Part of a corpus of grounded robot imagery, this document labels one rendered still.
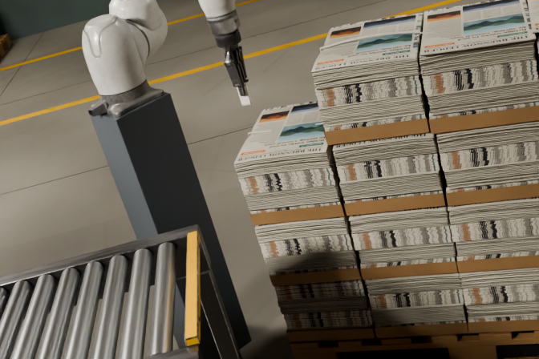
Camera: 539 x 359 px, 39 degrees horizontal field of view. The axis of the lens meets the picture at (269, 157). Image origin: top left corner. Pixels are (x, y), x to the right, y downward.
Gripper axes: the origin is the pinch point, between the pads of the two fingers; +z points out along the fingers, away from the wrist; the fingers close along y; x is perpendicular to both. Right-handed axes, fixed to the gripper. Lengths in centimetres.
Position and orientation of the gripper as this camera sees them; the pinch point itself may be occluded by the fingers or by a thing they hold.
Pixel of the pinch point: (244, 94)
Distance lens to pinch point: 235.4
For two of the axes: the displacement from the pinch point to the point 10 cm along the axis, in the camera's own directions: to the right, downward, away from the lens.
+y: 2.2, -4.7, 8.5
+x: -9.4, 1.2, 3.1
